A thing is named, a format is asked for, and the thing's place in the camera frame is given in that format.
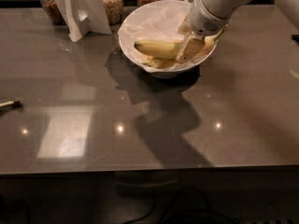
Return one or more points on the yellow banana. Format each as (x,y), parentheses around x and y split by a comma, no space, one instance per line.
(169,50)

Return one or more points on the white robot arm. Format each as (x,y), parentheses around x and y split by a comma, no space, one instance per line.
(226,8)

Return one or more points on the white paper napkin in bowl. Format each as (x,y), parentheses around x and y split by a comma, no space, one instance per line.
(156,21)

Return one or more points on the glass jar with chickpeas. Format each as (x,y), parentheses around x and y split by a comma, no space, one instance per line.
(113,9)

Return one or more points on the banana stem at left edge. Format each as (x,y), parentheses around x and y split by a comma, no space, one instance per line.
(14,104)

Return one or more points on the left glass jar with nuts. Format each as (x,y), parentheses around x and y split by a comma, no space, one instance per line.
(52,11)

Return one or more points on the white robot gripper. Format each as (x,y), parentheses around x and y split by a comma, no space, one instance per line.
(203,20)

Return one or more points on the white folded paper stand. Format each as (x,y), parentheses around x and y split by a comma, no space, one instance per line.
(84,16)

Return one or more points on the white ceramic bowl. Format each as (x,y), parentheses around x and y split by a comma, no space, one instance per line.
(150,38)

